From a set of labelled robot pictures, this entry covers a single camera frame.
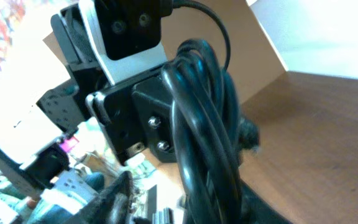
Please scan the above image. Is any thick black USB cable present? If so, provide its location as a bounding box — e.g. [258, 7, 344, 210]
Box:
[160, 37, 260, 224]

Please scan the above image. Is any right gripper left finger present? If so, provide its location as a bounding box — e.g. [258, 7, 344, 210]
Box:
[64, 171, 133, 224]

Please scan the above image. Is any left camera cable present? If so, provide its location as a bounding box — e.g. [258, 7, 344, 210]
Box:
[172, 0, 231, 71]

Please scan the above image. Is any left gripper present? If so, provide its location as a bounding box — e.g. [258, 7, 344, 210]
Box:
[86, 65, 176, 164]

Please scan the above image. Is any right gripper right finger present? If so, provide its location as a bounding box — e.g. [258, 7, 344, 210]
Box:
[241, 182, 291, 224]

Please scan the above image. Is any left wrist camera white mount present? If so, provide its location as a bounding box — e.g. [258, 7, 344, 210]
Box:
[78, 0, 173, 85]

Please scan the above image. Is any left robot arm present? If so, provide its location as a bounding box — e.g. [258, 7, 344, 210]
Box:
[0, 7, 176, 223]

